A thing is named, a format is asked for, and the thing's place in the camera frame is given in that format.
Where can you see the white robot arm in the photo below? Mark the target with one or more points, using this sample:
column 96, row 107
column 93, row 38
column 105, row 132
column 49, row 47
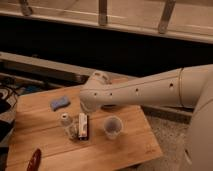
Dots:
column 189, row 87

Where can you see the blue sponge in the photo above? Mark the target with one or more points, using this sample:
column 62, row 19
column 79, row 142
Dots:
column 59, row 103

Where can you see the wooden table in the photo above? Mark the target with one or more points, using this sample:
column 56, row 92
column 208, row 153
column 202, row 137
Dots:
column 37, row 126

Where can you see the white and red box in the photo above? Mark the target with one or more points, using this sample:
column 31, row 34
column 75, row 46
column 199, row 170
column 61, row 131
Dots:
column 83, row 133

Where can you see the clear plastic bottle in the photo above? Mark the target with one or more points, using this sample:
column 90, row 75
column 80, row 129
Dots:
column 69, row 126

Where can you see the metal railing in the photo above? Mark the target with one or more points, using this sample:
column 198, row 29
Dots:
column 179, row 19

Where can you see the dark red object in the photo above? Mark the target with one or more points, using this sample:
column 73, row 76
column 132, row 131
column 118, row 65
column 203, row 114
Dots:
column 35, row 160

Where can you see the clear plastic cup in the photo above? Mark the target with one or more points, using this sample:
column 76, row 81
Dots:
column 112, row 127

